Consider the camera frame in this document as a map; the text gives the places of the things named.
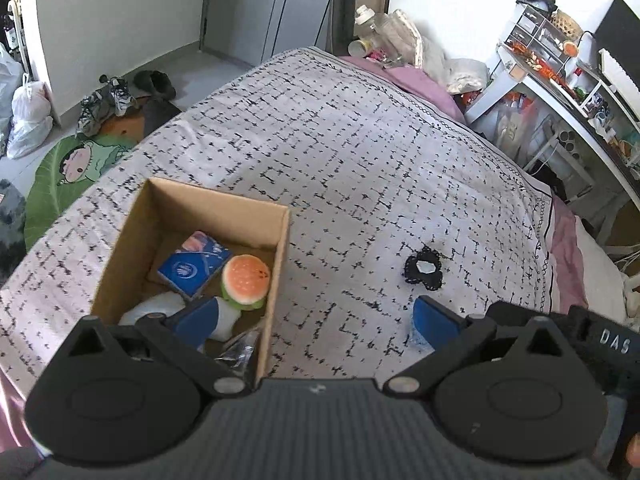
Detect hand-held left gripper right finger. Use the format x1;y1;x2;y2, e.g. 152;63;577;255
382;295;583;397

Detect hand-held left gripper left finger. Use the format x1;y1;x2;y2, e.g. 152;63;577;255
62;297;253;399

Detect blue tissue pack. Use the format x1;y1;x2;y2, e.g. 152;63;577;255
156;230;234;303

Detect crinkled clear plastic wrapper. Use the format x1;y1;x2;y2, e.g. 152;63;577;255
215;328;264;374

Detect black scrunchie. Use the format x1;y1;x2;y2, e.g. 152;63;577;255
403;245;445;291

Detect orange burger plush toy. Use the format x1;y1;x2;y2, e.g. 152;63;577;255
220;254;272;312

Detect brown cardboard box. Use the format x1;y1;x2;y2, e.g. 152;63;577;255
90;176;292;387

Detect black and white printed blanket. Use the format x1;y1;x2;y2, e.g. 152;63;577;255
0;46;557;397

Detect green cartoon rug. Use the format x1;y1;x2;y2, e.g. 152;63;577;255
24;131;147;252

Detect brown floor mat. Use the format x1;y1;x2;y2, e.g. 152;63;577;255
101;99;182;139

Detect white metal chair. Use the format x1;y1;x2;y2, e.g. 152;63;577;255
520;110;601;196

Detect grey sneaker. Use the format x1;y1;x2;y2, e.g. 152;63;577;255
76;91;115;137
106;75;139;114

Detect person's grey fleece clothing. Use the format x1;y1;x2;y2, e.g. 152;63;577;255
0;445;47;480

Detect dark slippers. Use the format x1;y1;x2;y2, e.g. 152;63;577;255
133;69;177;102

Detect white desk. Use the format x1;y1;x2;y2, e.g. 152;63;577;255
464;42;640;207

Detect white plastic bag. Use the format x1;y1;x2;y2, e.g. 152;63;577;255
7;74;54;159

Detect white keyboard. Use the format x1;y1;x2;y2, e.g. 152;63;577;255
599;48;640;122

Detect grey plastic bag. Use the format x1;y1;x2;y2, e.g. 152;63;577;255
0;42;24;127

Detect grey drawer organizer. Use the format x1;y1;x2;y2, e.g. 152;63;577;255
504;2;585;72

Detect clear bottle with white cap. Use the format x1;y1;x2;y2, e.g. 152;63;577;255
354;4;397;42

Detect black monitor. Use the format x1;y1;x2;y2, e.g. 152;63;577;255
594;0;640;75

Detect woven basket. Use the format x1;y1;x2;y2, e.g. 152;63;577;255
549;9;584;42

